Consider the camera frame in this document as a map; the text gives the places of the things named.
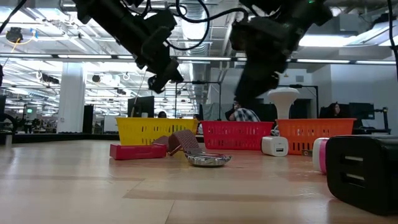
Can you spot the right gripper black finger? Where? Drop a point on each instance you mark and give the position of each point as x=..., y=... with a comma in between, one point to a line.
x=258, y=82

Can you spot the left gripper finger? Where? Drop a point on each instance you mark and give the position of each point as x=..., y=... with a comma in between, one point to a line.
x=158, y=83
x=174, y=71

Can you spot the brown band silver watch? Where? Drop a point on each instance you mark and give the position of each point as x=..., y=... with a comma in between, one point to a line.
x=186, y=141

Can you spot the white cube USB charger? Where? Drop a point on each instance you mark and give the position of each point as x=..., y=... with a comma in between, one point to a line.
x=273, y=145

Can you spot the red box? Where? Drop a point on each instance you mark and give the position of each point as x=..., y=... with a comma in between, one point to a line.
x=136, y=152

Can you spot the small brown block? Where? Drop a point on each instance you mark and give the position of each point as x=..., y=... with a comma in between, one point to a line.
x=307, y=153

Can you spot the white and pink charger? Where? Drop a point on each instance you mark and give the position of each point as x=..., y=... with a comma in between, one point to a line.
x=320, y=155

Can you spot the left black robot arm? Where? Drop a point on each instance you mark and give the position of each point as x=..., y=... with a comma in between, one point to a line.
x=115, y=21

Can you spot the black computer monitor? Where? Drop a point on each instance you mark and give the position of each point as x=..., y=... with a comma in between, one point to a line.
x=362, y=111
x=141, y=106

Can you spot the person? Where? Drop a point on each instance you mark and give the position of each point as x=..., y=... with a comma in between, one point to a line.
x=334, y=110
x=245, y=114
x=162, y=114

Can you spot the white mushroom-shaped lamp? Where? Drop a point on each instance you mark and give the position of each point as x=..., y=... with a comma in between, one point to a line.
x=283, y=101

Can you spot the yellow plastic basket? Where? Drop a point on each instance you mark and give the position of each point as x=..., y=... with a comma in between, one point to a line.
x=146, y=130

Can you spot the red plastic basket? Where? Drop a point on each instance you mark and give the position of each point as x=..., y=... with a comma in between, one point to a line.
x=236, y=135

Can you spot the black tall cabinet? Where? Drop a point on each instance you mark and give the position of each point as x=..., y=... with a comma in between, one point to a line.
x=88, y=115

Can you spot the orange plastic basket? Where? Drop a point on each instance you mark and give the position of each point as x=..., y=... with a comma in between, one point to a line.
x=317, y=133

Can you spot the white round column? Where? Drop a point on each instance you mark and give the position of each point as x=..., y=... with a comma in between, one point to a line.
x=71, y=99

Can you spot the green lit sign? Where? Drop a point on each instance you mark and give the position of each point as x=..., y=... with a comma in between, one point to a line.
x=29, y=110

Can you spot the black ceiling device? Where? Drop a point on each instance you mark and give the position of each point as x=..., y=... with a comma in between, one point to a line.
x=14, y=35

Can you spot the black dual USB charger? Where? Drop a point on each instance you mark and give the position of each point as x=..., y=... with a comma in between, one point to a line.
x=373, y=174

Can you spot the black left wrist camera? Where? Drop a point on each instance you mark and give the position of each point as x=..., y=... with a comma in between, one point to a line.
x=160, y=25

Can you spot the silver ventilation duct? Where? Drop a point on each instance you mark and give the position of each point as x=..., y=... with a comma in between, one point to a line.
x=192, y=31

